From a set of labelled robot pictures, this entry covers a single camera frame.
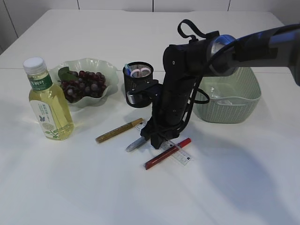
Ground clear plastic ruler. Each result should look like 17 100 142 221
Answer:
136 121 192 165

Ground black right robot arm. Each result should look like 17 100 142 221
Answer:
141 24 300 149

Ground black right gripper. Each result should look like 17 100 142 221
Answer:
140 82 195 150

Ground black mesh pen holder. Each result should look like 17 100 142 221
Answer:
123 61 154 108

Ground green plastic woven basket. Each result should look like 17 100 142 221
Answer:
194 67 261 124

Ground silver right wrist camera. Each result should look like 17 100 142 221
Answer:
126 79 160 106

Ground purple artificial grape bunch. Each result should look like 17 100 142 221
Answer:
58 67 107 104

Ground silver glitter pen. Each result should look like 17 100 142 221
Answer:
125 136 147 152

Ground yellow tea drink bottle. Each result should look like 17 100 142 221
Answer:
23 57 74 140

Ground clear plastic sheet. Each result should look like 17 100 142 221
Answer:
207 85 233 105

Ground pink scissors with cover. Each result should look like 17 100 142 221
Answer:
132 67 151 78

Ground green wavy glass plate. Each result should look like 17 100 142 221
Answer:
50 58 118 108

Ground blue scissors with cover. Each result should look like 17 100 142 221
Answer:
124 64 132 77

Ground gold glitter pen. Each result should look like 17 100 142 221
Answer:
95 118 143 143

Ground red glitter pen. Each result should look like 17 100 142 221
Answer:
144 138 191 170

